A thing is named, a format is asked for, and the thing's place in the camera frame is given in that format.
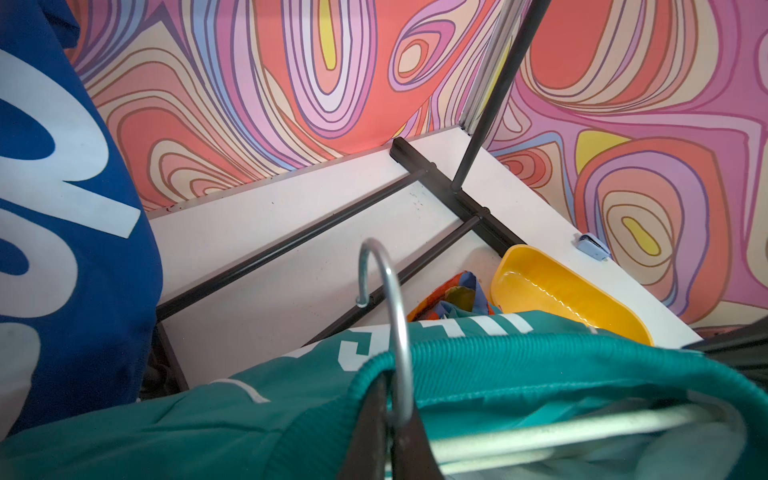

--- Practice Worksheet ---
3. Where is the blue clothespin on table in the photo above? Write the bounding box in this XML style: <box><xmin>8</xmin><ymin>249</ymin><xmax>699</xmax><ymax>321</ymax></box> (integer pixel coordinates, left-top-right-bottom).
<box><xmin>575</xmin><ymin>233</ymin><xmax>612</xmax><ymax>261</ymax></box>

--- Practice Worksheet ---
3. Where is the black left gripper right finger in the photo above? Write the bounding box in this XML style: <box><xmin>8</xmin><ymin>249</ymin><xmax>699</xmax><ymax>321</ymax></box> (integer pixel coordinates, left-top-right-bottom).
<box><xmin>391</xmin><ymin>407</ymin><xmax>444</xmax><ymax>480</ymax></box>

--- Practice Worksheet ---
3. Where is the yellow plastic tray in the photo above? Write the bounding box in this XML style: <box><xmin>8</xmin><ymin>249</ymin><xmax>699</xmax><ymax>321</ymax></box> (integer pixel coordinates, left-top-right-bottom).
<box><xmin>490</xmin><ymin>244</ymin><xmax>654</xmax><ymax>346</ymax></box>

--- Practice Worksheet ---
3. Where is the blue white red jacket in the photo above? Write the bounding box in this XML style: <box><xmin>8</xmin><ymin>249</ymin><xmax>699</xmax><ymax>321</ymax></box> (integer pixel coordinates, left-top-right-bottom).
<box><xmin>1</xmin><ymin>1</ymin><xmax>162</xmax><ymax>437</ymax></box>

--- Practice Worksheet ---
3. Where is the rainbow patchwork jacket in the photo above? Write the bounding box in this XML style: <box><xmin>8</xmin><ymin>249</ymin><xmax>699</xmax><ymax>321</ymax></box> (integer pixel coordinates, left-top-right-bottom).
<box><xmin>407</xmin><ymin>271</ymin><xmax>501</xmax><ymax>322</ymax></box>

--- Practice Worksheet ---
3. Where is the metal hanger of teal jacket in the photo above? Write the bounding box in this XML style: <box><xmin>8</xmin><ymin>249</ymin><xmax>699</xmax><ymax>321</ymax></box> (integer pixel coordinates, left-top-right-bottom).
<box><xmin>358</xmin><ymin>238</ymin><xmax>720</xmax><ymax>474</ymax></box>

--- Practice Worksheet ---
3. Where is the black clothes rack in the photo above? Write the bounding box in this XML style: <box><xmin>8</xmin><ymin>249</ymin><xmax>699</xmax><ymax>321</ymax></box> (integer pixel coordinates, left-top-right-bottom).
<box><xmin>142</xmin><ymin>1</ymin><xmax>550</xmax><ymax>396</ymax></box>

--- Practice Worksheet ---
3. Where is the teal green jacket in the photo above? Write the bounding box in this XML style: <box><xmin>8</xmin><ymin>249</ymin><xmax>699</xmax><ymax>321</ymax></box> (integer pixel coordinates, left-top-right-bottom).
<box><xmin>1</xmin><ymin>313</ymin><xmax>767</xmax><ymax>479</ymax></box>

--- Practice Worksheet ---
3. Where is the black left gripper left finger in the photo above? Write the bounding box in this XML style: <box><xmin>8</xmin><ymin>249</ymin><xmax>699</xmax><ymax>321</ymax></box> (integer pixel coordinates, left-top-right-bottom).
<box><xmin>337</xmin><ymin>373</ymin><xmax>389</xmax><ymax>480</ymax></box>

